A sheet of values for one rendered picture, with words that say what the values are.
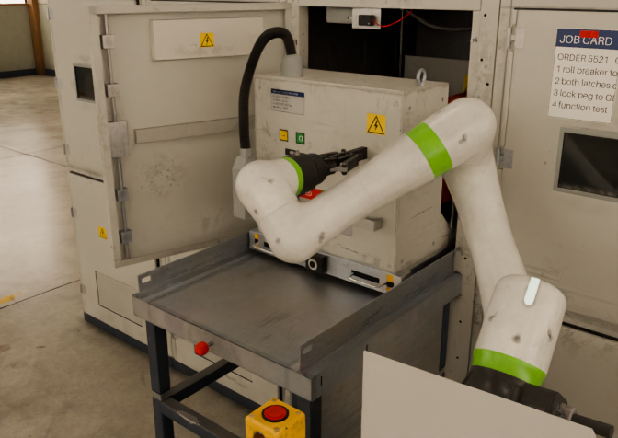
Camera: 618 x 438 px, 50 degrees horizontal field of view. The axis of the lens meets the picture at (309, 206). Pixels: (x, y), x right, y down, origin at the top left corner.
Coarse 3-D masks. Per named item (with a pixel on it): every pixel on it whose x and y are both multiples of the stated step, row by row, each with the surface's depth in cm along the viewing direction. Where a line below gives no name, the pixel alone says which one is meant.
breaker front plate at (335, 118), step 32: (256, 96) 187; (320, 96) 173; (352, 96) 166; (384, 96) 160; (256, 128) 190; (288, 128) 183; (320, 128) 175; (352, 128) 168; (384, 224) 169; (352, 256) 179; (384, 256) 172
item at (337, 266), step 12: (252, 240) 202; (264, 240) 198; (264, 252) 199; (324, 252) 184; (300, 264) 191; (336, 264) 182; (348, 264) 179; (360, 264) 177; (336, 276) 183; (360, 276) 177; (372, 276) 175; (396, 276) 170; (408, 276) 172; (372, 288) 176
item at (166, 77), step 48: (96, 48) 175; (144, 48) 185; (192, 48) 190; (240, 48) 199; (96, 96) 180; (144, 96) 189; (192, 96) 197; (144, 144) 193; (192, 144) 202; (144, 192) 197; (192, 192) 206; (144, 240) 201; (192, 240) 210
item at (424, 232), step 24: (312, 72) 193; (336, 72) 193; (408, 96) 158; (432, 96) 167; (408, 120) 161; (432, 192) 178; (408, 216) 170; (432, 216) 181; (408, 240) 173; (432, 240) 184; (408, 264) 176
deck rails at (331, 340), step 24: (240, 240) 200; (168, 264) 180; (192, 264) 187; (216, 264) 194; (432, 264) 180; (144, 288) 175; (168, 288) 180; (408, 288) 172; (360, 312) 155; (384, 312) 164; (336, 336) 149; (312, 360) 144
